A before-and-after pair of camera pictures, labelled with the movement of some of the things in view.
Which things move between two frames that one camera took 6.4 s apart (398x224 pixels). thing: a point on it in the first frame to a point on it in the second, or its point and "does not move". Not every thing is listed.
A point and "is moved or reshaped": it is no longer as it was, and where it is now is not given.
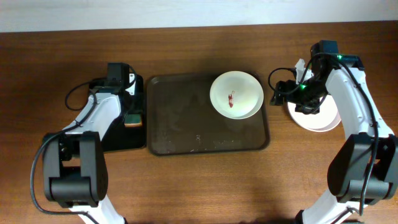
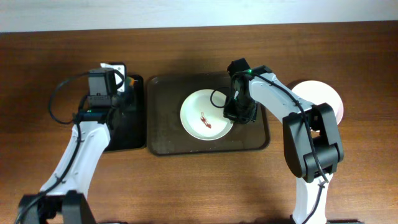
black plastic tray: x=120 y=137 does not move
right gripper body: x=280 y=93 to x=237 y=115
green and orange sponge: x=132 y=121 is moved or reshaped
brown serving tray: x=182 y=120 does not move
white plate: x=236 y=94 is moved or reshaped
